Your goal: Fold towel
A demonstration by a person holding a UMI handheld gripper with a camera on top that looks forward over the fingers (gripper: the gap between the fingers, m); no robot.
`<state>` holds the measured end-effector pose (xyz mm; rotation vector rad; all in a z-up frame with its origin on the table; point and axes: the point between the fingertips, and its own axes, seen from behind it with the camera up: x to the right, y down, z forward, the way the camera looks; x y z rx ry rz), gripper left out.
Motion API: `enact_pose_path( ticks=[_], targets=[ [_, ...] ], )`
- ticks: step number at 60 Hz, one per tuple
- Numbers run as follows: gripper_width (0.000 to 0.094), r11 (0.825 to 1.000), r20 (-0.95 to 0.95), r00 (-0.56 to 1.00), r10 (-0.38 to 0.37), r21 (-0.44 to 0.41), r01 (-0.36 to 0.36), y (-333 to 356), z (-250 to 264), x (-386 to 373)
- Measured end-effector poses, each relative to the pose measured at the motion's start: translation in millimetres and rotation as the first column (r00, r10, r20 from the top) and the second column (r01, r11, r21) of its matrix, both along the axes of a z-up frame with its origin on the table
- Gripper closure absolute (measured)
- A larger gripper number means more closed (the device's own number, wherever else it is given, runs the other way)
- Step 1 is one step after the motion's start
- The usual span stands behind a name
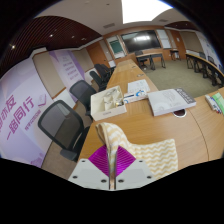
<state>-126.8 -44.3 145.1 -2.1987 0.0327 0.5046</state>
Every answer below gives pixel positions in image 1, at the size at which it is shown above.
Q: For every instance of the row of black office chairs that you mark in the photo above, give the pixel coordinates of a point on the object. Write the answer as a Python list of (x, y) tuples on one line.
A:
[(101, 73)]

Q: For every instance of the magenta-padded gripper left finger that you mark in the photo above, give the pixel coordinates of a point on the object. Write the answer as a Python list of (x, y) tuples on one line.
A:
[(100, 160)]

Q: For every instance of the black desk chair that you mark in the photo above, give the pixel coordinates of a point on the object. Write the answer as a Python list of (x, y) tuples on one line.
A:
[(139, 53)]

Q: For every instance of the cream zigzag knit towel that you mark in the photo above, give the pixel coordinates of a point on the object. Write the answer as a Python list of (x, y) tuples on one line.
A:
[(156, 156)]

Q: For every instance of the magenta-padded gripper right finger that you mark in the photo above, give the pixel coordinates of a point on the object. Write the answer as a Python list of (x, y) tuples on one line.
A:
[(125, 161)]

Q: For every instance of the wooden door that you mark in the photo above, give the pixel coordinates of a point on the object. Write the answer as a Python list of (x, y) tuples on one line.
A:
[(96, 53), (177, 40)]

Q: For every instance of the long curved wooden table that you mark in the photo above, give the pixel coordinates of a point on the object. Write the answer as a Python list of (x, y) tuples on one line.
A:
[(203, 60)]

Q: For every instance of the white pack of markers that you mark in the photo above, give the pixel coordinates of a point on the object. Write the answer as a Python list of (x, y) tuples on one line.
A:
[(212, 103)]

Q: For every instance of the open white cardboard box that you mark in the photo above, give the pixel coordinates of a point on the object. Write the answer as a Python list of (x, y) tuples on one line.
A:
[(106, 115)]

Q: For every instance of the large white ceiling light panel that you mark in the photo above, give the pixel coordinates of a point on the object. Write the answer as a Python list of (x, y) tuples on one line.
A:
[(143, 10)]

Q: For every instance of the green and white wall board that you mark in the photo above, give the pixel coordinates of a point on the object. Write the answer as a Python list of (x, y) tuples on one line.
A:
[(116, 46)]

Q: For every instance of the white printed paper sheet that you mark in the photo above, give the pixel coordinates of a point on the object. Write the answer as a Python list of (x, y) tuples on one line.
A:
[(138, 86)]

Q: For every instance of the small wooden side table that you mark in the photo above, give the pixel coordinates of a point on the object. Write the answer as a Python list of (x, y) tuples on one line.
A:
[(174, 51)]

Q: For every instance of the small blue and white box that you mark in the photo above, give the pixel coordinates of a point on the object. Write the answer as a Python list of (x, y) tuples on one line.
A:
[(133, 97)]

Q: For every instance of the large purple wall banner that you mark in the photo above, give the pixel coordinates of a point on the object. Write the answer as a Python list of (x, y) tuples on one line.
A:
[(20, 113)]

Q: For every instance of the black mesh office chair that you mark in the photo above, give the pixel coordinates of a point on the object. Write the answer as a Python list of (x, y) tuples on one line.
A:
[(81, 91), (58, 123)]

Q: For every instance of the large black wall screen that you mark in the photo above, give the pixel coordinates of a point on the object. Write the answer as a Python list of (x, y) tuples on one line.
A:
[(140, 40)]

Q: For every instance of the flat white box, dark edge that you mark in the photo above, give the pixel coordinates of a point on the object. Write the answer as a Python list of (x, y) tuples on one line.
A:
[(168, 101)]

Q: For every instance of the dark-legged wooden desk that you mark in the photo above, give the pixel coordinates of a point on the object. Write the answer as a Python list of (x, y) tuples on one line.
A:
[(153, 54)]

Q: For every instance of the group of black office chairs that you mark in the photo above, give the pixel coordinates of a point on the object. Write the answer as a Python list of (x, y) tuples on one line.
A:
[(211, 60)]

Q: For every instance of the narrow purple wall banner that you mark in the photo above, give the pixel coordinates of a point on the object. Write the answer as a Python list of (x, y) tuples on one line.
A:
[(68, 70)]

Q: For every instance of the small dark round disc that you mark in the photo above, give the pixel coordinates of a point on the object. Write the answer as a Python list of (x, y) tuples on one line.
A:
[(179, 114)]

